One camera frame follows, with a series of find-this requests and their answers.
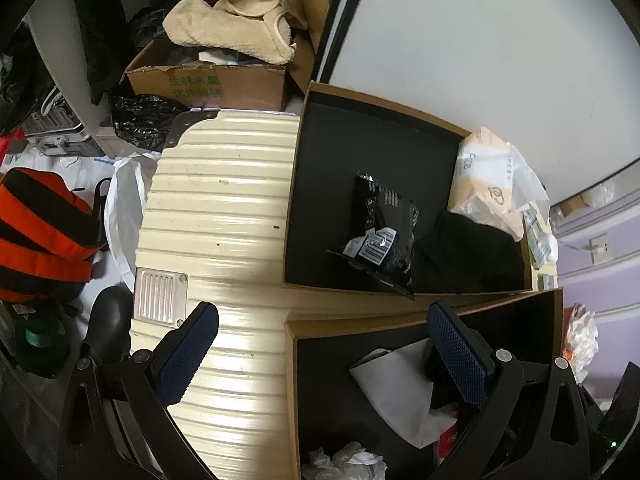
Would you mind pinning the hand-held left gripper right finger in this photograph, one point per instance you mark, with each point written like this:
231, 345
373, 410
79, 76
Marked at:
457, 355

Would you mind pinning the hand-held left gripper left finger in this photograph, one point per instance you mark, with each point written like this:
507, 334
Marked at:
187, 355

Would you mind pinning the black cloth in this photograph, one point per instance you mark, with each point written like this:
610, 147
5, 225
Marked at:
100, 25
470, 255

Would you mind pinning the small black-lined cardboard box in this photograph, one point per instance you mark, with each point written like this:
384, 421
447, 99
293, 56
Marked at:
325, 385

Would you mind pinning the black foil packet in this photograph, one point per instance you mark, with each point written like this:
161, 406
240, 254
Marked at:
385, 230

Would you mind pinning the large black-lined cardboard box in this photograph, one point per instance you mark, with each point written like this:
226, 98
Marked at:
340, 160

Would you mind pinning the white paper sheet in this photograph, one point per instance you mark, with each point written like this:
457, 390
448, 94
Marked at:
400, 390

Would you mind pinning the white orange crumpled bag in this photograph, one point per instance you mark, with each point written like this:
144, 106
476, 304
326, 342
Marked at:
582, 330

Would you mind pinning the white bottle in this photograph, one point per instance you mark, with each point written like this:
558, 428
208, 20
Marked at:
542, 245

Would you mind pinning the white crumpled plastic bag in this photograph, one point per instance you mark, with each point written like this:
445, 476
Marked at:
350, 462

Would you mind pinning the cream ribbed suitcase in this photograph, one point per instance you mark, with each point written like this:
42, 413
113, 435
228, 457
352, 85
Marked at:
215, 200

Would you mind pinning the orange white tissue pack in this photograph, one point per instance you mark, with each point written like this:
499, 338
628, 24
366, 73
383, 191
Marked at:
480, 175

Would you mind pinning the small brown box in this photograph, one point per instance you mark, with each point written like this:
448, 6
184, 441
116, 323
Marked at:
575, 205

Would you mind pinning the orange black striped bag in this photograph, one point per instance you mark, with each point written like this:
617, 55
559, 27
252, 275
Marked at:
40, 230

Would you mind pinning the black garbage bag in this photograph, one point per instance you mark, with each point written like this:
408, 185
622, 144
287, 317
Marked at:
140, 120

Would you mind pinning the silver aluminium case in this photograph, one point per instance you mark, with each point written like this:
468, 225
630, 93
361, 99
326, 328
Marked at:
55, 125

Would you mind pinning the brown green-printed cardboard box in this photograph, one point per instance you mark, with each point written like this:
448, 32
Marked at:
200, 85

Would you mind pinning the white panel with black edge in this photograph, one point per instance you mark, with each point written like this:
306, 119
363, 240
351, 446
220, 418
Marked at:
450, 35

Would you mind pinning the cream towel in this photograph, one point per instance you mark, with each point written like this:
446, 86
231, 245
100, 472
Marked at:
215, 25

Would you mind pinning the black hanging cloth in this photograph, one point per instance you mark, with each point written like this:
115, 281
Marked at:
100, 25

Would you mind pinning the grey cabinet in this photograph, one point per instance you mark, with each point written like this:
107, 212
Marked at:
55, 35

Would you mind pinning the white wall socket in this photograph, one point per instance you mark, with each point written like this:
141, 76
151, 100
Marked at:
600, 247

